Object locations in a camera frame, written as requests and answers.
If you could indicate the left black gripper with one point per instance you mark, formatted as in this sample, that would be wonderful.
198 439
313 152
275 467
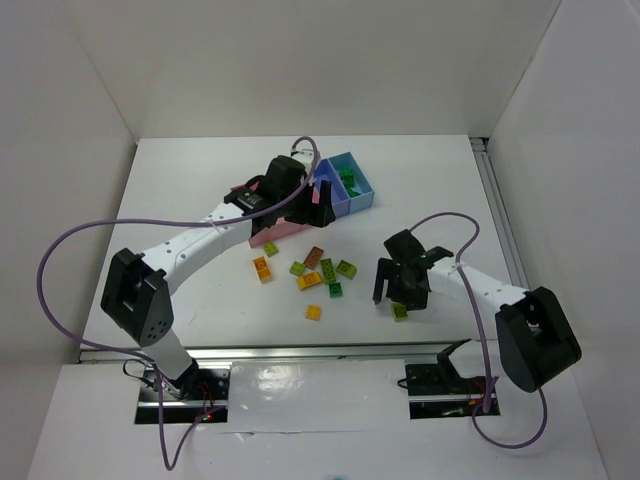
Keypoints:
310 206

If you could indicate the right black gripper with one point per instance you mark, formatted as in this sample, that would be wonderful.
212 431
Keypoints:
401 279

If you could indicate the dark green small lego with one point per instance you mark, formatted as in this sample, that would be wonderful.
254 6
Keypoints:
352 192

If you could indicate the lime sloped lego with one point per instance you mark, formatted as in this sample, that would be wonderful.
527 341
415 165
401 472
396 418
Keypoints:
346 269

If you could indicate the dark green long lego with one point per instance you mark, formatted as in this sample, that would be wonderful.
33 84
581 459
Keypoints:
346 173

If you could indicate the brown lego brick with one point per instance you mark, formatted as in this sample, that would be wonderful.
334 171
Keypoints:
313 258

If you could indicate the lime long lego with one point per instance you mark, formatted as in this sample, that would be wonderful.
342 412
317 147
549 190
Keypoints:
328 271

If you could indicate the lime small lego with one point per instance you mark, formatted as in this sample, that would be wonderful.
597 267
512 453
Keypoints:
297 269

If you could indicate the orange sloped lego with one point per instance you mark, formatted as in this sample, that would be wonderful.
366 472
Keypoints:
309 280

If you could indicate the orange square lego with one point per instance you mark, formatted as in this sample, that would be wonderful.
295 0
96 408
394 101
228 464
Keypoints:
313 312

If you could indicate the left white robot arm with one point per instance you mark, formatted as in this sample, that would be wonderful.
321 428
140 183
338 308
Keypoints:
139 287

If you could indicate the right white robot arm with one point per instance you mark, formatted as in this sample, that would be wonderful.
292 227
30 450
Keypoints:
534 338

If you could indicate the purple blue container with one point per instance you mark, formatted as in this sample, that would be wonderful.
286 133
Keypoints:
340 199

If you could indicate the small pink container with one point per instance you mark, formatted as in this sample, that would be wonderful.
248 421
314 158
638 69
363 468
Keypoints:
308 209

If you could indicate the light blue container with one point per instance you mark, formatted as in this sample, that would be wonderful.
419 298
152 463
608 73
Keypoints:
365 200

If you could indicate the large pink container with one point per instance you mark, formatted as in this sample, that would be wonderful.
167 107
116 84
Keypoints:
278 231

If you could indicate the dark green square lego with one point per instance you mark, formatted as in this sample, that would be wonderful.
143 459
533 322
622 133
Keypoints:
335 290

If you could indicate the lime lego by bin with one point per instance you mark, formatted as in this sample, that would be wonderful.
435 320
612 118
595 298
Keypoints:
270 248

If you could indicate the aluminium rail front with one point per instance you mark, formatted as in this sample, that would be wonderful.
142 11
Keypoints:
320 351

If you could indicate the aluminium rail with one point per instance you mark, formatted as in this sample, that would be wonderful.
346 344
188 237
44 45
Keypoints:
498 210
320 351

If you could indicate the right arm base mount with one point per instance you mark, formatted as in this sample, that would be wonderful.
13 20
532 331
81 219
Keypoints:
436 390

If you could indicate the aluminium rail right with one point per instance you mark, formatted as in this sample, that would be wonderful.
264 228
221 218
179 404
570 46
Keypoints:
498 210

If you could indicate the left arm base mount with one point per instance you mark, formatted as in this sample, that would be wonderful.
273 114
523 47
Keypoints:
208 396

